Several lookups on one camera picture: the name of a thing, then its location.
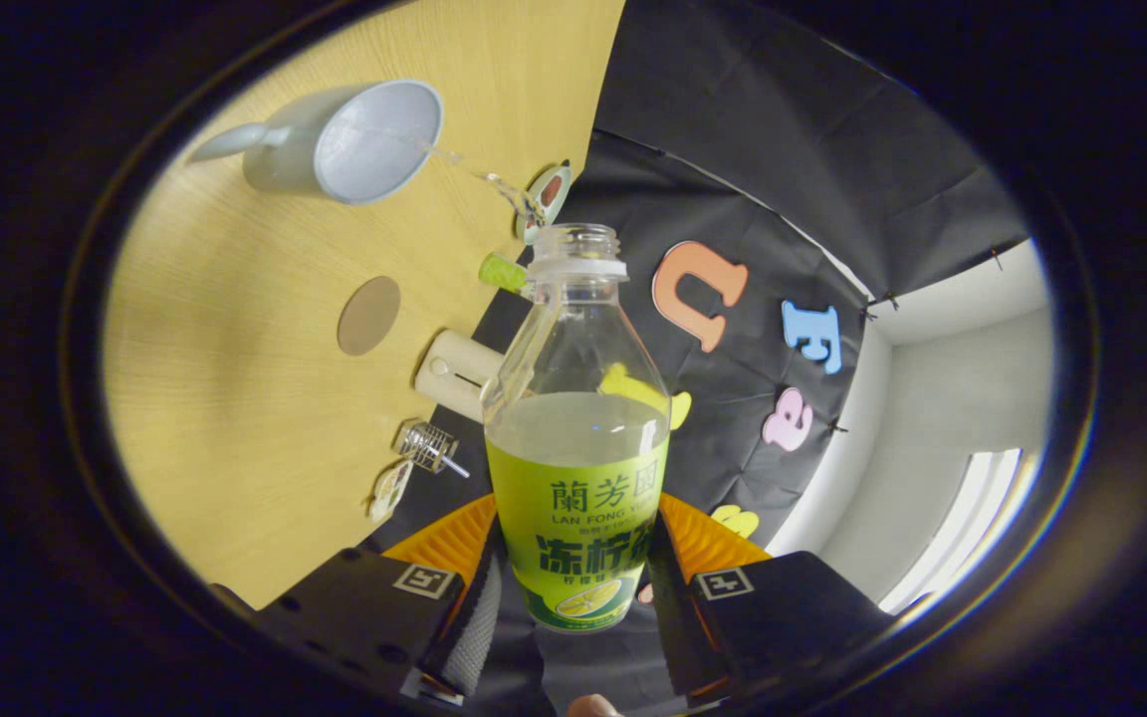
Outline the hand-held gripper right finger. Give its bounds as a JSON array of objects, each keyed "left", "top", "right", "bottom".
[{"left": 645, "top": 493, "right": 895, "bottom": 703}]

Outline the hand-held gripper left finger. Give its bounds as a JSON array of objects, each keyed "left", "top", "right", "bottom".
[{"left": 255, "top": 493, "right": 507, "bottom": 703}]

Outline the green label juice bottle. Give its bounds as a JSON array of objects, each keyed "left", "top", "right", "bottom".
[{"left": 481, "top": 223, "right": 672, "bottom": 634}]

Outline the round brown coaster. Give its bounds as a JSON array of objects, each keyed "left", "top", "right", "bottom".
[{"left": 337, "top": 276, "right": 402, "bottom": 357}]

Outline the white cup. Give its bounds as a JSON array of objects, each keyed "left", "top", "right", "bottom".
[{"left": 187, "top": 80, "right": 445, "bottom": 206}]

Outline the capped green label bottle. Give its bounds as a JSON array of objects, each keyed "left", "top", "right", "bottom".
[{"left": 478, "top": 253, "right": 535, "bottom": 300}]

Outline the white condiment dish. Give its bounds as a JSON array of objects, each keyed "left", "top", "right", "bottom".
[{"left": 368, "top": 459, "right": 415, "bottom": 525}]

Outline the white toaster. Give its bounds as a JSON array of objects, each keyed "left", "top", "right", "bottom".
[{"left": 414, "top": 330, "right": 507, "bottom": 423}]

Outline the ceiling light panel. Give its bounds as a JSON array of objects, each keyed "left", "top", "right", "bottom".
[{"left": 877, "top": 448, "right": 1042, "bottom": 615}]

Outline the wooden table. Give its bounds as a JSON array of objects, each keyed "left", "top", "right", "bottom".
[{"left": 101, "top": 0, "right": 626, "bottom": 610}]

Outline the pale green plate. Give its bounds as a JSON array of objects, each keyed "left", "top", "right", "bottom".
[{"left": 517, "top": 164, "right": 573, "bottom": 245}]

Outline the black backdrop cloth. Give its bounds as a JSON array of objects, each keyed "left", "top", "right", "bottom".
[{"left": 364, "top": 0, "right": 1032, "bottom": 717}]

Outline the metal wire holder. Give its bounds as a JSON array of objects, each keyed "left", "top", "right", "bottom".
[{"left": 398, "top": 421, "right": 459, "bottom": 475}]

